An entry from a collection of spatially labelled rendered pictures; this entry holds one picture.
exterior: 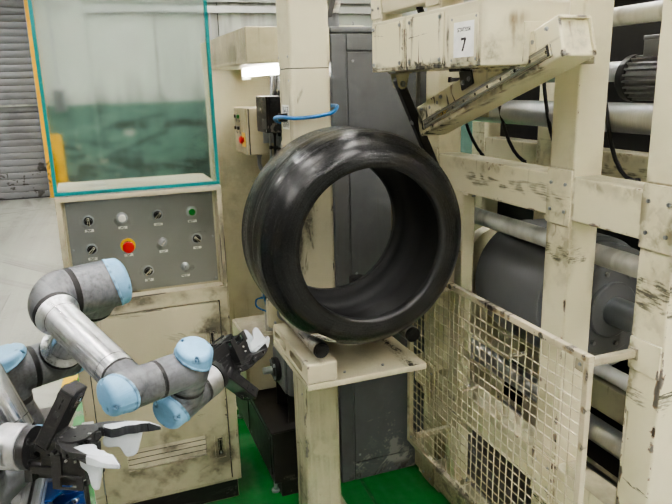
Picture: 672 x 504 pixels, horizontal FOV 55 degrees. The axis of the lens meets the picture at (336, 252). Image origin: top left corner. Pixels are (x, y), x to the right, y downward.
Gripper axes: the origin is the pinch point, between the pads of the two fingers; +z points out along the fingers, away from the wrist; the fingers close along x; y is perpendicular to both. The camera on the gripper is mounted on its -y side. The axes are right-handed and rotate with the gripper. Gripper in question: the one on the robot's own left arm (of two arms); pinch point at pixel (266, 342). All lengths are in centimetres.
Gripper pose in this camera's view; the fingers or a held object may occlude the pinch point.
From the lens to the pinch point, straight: 161.3
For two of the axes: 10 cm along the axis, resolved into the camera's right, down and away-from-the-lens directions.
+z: 4.7, -3.6, 8.1
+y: -3.8, -9.1, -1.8
